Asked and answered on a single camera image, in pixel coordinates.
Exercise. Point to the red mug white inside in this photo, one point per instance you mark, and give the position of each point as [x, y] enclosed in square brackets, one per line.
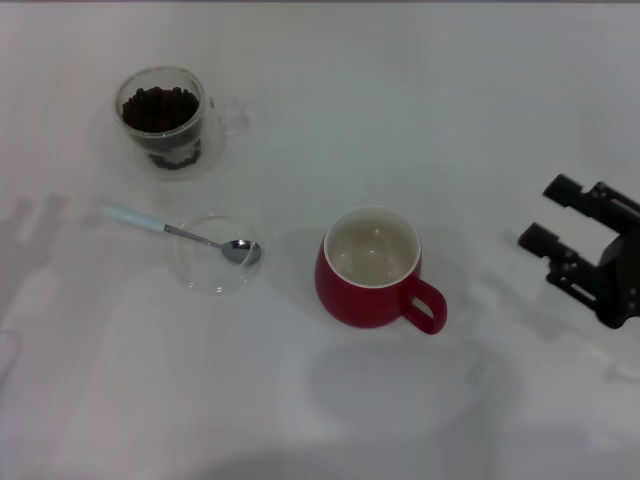
[350, 300]

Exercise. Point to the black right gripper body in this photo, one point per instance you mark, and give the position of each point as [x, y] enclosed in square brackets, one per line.
[622, 280]

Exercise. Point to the clear glass saucer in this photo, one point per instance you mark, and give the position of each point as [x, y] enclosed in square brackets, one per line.
[210, 277]

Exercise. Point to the dark coffee beans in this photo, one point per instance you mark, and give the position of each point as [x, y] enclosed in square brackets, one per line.
[160, 107]

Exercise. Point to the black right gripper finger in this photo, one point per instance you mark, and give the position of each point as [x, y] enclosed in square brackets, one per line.
[607, 197]
[570, 267]

